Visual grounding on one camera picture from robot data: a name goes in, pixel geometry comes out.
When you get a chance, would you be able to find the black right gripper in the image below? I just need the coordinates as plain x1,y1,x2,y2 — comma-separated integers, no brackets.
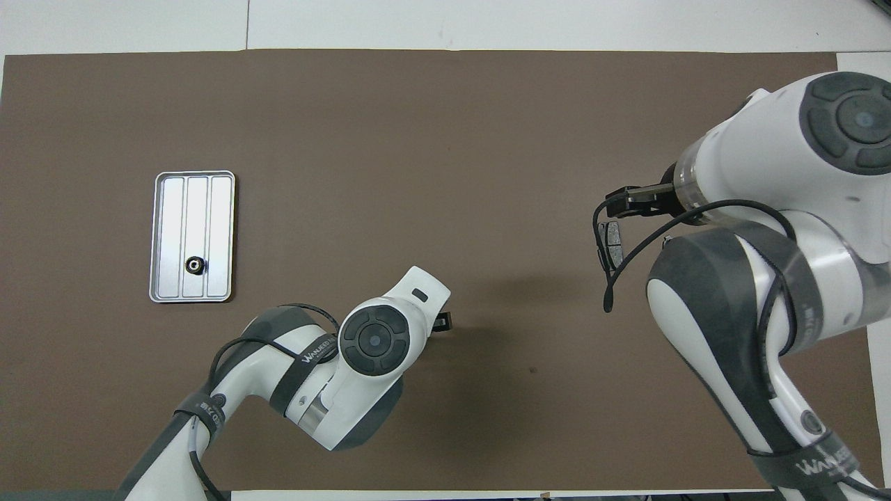
604,182,682,220

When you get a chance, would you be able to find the silver metal tray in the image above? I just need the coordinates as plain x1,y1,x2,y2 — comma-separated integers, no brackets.
148,170,236,304

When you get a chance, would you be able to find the dark rectangular brake pad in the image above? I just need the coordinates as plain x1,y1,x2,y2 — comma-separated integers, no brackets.
597,221,625,273

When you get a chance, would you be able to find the brown table mat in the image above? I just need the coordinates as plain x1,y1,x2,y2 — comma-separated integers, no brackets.
0,49,886,492

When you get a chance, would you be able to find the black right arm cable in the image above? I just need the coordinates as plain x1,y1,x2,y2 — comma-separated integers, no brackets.
592,199,801,349

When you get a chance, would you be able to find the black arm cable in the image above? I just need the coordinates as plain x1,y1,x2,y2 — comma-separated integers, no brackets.
592,199,801,349
187,302,342,501

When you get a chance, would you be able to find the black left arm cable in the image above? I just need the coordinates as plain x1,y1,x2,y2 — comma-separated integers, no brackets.
187,302,342,501

